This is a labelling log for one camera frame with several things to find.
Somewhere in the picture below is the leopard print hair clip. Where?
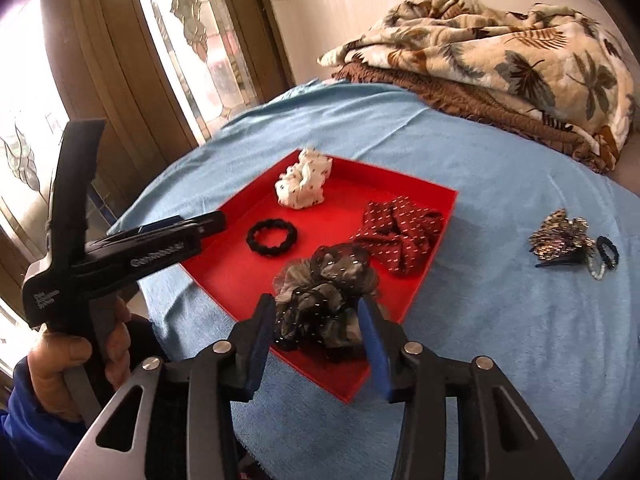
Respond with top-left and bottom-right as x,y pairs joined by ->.
529,207 -> 597,269

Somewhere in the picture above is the white pearl bead necklace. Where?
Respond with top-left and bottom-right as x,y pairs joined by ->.
584,255 -> 610,281

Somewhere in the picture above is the red tray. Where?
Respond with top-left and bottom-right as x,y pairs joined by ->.
177,147 -> 458,403

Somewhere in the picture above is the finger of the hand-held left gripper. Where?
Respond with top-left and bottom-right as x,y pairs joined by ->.
107,214 -> 187,237
145,211 -> 227,248

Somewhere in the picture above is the person's left hand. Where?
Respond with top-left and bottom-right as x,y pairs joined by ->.
27,299 -> 133,423

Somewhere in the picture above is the person's left forearm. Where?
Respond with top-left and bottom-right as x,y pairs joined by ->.
0,357 -> 101,480

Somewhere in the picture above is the grey sheer scrunchie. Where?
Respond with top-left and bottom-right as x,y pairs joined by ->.
272,242 -> 391,363

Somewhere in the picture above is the dark red dotted scrunchie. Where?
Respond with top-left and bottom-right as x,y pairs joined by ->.
348,199 -> 445,278

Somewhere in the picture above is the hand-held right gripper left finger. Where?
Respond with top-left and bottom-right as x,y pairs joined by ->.
57,294 -> 277,480

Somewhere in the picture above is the small dark bracelet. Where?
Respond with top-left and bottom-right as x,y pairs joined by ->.
595,235 -> 621,269

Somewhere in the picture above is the black hair tie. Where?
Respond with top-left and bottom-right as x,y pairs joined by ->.
246,219 -> 299,261

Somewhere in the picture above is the wooden stained glass door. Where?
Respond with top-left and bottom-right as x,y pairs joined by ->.
0,0 -> 301,381

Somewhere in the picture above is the leaf print blanket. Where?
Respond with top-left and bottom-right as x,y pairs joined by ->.
317,0 -> 636,161

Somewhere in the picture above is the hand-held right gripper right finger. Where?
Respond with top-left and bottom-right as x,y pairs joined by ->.
357,296 -> 576,480

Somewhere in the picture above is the blue bed sheet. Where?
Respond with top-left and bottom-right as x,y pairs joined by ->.
107,77 -> 640,480

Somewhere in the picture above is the brown ruffled blanket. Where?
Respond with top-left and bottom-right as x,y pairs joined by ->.
332,57 -> 623,176

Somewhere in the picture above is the white printed scrunchie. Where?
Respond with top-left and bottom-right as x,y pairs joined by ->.
274,147 -> 333,209

